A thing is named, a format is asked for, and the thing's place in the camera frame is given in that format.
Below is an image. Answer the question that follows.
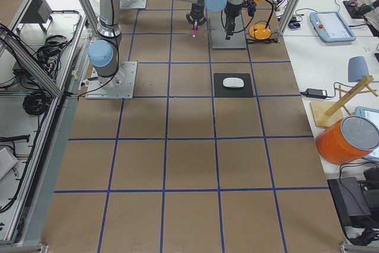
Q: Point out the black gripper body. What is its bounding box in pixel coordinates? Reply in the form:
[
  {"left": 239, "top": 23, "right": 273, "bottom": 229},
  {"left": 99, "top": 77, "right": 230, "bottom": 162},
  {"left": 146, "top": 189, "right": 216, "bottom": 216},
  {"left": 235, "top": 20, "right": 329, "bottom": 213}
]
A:
[
  {"left": 225, "top": 16, "right": 235, "bottom": 40},
  {"left": 186, "top": 4, "right": 207, "bottom": 25}
]

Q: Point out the pink marker pen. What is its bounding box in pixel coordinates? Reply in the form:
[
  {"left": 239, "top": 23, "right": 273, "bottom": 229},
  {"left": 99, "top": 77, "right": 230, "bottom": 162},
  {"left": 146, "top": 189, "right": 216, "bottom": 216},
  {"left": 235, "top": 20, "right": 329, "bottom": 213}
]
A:
[{"left": 192, "top": 21, "right": 198, "bottom": 38}]

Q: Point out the white computer mouse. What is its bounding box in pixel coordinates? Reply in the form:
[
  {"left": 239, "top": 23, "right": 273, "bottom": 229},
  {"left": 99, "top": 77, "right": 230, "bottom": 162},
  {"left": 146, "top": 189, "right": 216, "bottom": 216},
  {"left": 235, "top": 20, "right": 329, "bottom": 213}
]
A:
[{"left": 223, "top": 77, "right": 245, "bottom": 88}]

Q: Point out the black mousepad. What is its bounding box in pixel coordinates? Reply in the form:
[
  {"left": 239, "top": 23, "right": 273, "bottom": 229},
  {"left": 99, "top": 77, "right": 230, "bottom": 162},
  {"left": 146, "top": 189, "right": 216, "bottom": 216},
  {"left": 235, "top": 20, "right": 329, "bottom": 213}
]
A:
[{"left": 213, "top": 73, "right": 253, "bottom": 98}]

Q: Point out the grey closed laptop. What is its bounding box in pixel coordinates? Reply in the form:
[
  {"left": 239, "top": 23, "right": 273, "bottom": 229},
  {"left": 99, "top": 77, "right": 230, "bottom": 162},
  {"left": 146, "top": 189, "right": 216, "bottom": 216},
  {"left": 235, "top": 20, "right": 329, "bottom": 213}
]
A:
[{"left": 208, "top": 17, "right": 248, "bottom": 50}]

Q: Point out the orange desk lamp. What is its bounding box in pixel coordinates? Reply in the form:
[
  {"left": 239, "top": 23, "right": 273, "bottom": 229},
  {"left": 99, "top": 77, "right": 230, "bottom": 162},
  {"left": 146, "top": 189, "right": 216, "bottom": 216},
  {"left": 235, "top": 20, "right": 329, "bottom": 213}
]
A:
[{"left": 248, "top": 0, "right": 273, "bottom": 41}]

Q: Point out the blue teach pendant tablet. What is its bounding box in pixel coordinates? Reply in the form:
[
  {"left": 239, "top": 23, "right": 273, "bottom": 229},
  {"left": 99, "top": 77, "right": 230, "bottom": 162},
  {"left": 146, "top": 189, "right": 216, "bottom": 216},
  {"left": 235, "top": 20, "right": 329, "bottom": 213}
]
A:
[{"left": 309, "top": 11, "right": 356, "bottom": 43}]

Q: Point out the black power adapter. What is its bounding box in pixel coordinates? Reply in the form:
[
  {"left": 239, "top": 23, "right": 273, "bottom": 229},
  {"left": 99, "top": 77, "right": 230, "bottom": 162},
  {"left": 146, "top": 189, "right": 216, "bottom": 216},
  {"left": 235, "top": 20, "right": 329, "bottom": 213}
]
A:
[{"left": 305, "top": 88, "right": 327, "bottom": 99}]

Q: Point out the wooden stand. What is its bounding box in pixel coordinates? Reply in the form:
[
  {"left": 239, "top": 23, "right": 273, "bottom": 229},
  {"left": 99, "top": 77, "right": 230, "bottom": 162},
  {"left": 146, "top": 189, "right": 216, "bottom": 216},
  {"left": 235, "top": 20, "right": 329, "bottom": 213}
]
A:
[{"left": 310, "top": 75, "right": 378, "bottom": 128}]

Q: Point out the orange cylindrical container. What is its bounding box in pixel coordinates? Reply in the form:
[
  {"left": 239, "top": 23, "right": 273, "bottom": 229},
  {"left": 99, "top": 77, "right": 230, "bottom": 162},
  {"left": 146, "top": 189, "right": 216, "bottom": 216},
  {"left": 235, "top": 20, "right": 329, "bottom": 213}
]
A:
[{"left": 316, "top": 116, "right": 378, "bottom": 165}]

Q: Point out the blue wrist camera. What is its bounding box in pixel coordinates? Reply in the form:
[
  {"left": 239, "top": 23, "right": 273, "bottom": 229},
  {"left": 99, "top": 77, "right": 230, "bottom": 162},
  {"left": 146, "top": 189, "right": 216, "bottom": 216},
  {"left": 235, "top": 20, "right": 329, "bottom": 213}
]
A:
[{"left": 245, "top": 0, "right": 257, "bottom": 18}]

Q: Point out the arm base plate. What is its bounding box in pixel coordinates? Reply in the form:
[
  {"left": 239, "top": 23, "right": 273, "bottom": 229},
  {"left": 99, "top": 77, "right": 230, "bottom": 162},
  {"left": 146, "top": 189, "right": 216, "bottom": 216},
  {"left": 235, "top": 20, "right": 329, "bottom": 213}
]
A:
[{"left": 85, "top": 61, "right": 137, "bottom": 100}]

